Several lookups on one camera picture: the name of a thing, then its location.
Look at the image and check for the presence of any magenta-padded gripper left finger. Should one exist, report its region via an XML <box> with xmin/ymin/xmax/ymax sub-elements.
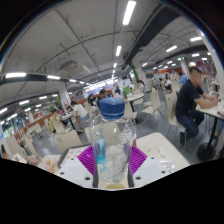
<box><xmin>54</xmin><ymin>145</ymin><xmax>99</xmax><ymax>189</ymax></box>

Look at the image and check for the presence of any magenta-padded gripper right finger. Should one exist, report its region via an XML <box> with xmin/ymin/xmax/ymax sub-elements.
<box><xmin>126</xmin><ymin>145</ymin><xmax>169</xmax><ymax>189</ymax></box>

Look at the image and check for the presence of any clear water bottle blue cap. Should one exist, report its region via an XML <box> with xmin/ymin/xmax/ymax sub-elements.
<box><xmin>89</xmin><ymin>97</ymin><xmax>137</xmax><ymax>184</ymax></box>

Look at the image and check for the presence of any clear plastic wrapper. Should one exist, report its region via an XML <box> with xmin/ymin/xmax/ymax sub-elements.
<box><xmin>156</xmin><ymin>159</ymin><xmax>176</xmax><ymax>174</ymax></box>

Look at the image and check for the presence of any beige chair with oval hole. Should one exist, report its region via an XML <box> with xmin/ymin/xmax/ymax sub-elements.
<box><xmin>53</xmin><ymin>129</ymin><xmax>84</xmax><ymax>153</ymax></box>
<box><xmin>84</xmin><ymin>123</ymin><xmax>101</xmax><ymax>148</ymax></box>

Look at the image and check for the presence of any person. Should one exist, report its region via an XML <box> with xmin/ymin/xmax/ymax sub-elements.
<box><xmin>49</xmin><ymin>108</ymin><xmax>61</xmax><ymax>133</ymax></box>
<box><xmin>70</xmin><ymin>100</ymin><xmax>90</xmax><ymax>123</ymax></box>
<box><xmin>96</xmin><ymin>88</ymin><xmax>109</xmax><ymax>106</ymax></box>
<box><xmin>0</xmin><ymin>143</ymin><xmax>11</xmax><ymax>160</ymax></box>
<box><xmin>178</xmin><ymin>72</ymin><xmax>188</xmax><ymax>86</ymax></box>
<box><xmin>174</xmin><ymin>66</ymin><xmax>221</xmax><ymax>146</ymax></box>

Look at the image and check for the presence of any beige dining chairs group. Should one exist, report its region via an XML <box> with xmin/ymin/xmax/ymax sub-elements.
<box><xmin>6</xmin><ymin>79</ymin><xmax>181</xmax><ymax>158</ymax></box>

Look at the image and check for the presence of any white neighbouring dining table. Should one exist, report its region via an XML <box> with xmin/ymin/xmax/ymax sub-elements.
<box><xmin>126</xmin><ymin>92</ymin><xmax>146</xmax><ymax>113</ymax></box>
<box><xmin>195</xmin><ymin>99</ymin><xmax>224</xmax><ymax>161</ymax></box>

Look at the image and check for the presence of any ceiling air conditioner unit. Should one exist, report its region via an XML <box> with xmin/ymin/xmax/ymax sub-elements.
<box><xmin>59</xmin><ymin>59</ymin><xmax>80</xmax><ymax>75</ymax></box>

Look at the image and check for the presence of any ceiling strip lights group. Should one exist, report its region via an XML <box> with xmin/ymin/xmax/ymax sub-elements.
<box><xmin>0</xmin><ymin>0</ymin><xmax>214</xmax><ymax>118</ymax></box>

